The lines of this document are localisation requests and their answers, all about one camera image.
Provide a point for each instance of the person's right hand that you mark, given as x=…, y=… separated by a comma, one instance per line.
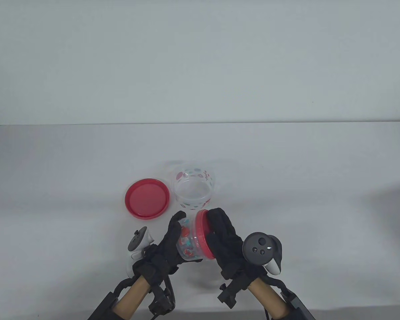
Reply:
x=226, y=246

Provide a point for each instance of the person's left hand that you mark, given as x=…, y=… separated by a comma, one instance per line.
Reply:
x=160, y=256

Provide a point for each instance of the medium red container lid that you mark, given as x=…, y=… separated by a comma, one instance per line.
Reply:
x=201, y=233

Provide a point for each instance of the small clear printed storage container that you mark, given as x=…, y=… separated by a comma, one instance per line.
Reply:
x=186, y=243

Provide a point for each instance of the large red container lid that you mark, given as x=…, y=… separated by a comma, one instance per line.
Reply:
x=146, y=198

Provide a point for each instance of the large clear printed storage container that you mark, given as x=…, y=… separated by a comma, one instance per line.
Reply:
x=191, y=191

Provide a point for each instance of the person's right forearm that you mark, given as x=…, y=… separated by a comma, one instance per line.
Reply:
x=266, y=296

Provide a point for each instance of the black and white controller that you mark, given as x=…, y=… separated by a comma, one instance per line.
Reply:
x=138, y=240
x=258, y=248

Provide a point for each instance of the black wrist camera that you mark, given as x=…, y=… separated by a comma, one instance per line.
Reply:
x=160, y=301
x=230, y=293

